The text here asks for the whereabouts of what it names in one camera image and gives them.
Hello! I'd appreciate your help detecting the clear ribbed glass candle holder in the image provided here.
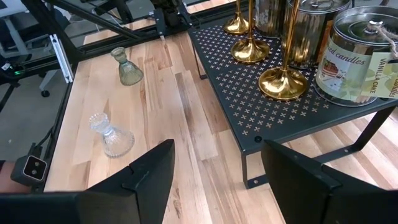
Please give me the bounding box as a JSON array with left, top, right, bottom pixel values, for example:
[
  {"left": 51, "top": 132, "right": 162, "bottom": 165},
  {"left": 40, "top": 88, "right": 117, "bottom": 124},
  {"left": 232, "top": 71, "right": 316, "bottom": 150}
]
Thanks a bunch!
[{"left": 88, "top": 112, "right": 136, "bottom": 159}]

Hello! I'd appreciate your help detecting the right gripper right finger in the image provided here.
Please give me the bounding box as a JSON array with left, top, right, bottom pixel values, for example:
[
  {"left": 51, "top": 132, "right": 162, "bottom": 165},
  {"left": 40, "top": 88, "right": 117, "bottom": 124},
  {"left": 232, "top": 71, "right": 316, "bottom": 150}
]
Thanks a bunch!
[{"left": 260, "top": 139, "right": 398, "bottom": 224}]

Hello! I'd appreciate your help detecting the silver aluminium bracket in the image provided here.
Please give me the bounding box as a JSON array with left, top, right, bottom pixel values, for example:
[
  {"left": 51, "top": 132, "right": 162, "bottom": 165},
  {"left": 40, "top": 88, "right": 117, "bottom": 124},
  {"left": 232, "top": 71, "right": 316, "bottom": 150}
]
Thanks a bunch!
[{"left": 49, "top": 33, "right": 75, "bottom": 84}]

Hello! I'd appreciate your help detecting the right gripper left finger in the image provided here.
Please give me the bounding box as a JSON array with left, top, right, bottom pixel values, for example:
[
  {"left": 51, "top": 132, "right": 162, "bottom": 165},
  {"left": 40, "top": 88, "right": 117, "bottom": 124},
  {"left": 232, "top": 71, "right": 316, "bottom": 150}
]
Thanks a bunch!
[{"left": 0, "top": 138, "right": 176, "bottom": 224}]

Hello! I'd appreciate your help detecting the green ribbed glass candle holder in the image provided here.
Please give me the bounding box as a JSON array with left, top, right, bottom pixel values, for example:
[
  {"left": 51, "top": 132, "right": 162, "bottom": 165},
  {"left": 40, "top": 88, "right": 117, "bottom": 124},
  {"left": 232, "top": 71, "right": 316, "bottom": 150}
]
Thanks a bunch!
[{"left": 110, "top": 46, "right": 145, "bottom": 86}]

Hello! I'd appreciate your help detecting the candle tin vanilla cake label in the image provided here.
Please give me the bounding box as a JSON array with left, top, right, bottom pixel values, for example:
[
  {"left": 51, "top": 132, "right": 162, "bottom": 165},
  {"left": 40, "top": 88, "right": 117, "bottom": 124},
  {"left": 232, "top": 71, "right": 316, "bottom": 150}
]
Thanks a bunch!
[{"left": 313, "top": 5, "right": 398, "bottom": 108}]

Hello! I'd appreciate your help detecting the black perforated metal shelf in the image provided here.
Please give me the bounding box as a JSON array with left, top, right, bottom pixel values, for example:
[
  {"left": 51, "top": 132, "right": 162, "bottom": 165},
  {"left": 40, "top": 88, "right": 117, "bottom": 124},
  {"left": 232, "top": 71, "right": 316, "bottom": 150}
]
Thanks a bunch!
[{"left": 187, "top": 17, "right": 398, "bottom": 190}]

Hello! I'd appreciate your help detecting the brass candlestick holder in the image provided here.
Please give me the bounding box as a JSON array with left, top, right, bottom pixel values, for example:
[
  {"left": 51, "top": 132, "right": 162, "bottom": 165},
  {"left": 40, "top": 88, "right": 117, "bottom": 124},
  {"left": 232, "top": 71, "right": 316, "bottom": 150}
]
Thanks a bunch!
[
  {"left": 257, "top": 0, "right": 309, "bottom": 101},
  {"left": 222, "top": 0, "right": 254, "bottom": 35},
  {"left": 229, "top": 0, "right": 271, "bottom": 65}
]

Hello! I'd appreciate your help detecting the grey office chair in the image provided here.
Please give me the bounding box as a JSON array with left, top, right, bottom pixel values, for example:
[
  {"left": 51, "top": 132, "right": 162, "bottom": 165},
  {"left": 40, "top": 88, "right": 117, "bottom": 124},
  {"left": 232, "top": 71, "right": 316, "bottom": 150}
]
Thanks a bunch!
[{"left": 0, "top": 0, "right": 60, "bottom": 98}]

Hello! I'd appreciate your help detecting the silver cylindrical vessel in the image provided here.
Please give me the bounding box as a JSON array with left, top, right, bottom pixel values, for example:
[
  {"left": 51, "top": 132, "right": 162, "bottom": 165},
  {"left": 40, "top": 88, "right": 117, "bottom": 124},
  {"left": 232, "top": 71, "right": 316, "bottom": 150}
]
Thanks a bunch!
[{"left": 254, "top": 0, "right": 289, "bottom": 39}]

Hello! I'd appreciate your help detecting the black aluminium rig frame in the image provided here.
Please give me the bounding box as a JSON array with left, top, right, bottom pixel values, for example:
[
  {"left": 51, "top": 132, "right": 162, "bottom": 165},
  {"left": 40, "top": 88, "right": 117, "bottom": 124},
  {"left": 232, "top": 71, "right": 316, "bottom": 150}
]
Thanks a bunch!
[{"left": 18, "top": 0, "right": 237, "bottom": 194}]

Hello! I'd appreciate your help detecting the candle tin orange label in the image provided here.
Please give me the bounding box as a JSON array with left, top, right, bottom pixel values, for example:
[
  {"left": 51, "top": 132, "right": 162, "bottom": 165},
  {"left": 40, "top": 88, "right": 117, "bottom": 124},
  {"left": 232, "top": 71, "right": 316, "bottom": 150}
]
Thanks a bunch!
[{"left": 281, "top": 0, "right": 353, "bottom": 71}]

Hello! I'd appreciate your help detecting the small black camera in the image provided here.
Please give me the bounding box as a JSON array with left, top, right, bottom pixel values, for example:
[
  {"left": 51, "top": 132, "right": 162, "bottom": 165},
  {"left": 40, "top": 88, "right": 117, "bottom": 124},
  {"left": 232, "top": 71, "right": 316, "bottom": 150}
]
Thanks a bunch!
[{"left": 11, "top": 154, "right": 49, "bottom": 187}]

